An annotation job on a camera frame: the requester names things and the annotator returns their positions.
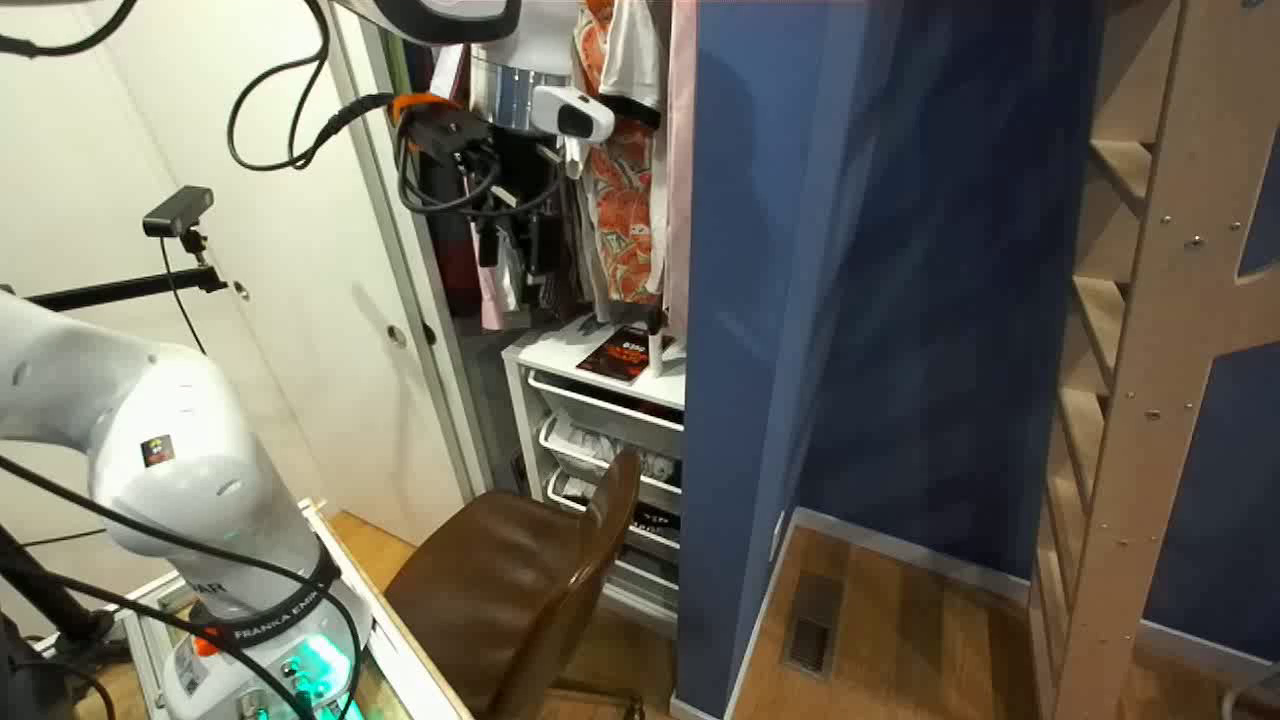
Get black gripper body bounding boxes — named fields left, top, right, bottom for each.
left=396, top=94, right=503, bottom=215

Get white robot base cart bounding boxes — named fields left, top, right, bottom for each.
left=125, top=497, right=471, bottom=720

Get orange patterned shirt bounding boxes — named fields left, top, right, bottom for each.
left=573, top=0, right=666, bottom=318

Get brown leather chair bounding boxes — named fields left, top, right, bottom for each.
left=385, top=444, right=649, bottom=720

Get white drawer unit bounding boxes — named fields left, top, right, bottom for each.
left=497, top=316, right=690, bottom=632

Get white clothes in drawer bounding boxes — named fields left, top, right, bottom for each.
left=549, top=414, right=682, bottom=487

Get black tripod stand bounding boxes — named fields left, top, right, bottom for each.
left=0, top=522, right=125, bottom=720

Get dark floor vent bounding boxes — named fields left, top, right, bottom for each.
left=783, top=570, right=847, bottom=676

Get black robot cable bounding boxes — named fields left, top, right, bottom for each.
left=0, top=0, right=399, bottom=176

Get black external camera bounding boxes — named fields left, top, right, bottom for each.
left=141, top=184, right=219, bottom=242

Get black base cable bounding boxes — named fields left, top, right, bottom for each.
left=0, top=455, right=371, bottom=720

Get wooden ladder frame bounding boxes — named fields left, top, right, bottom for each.
left=1023, top=0, right=1280, bottom=720

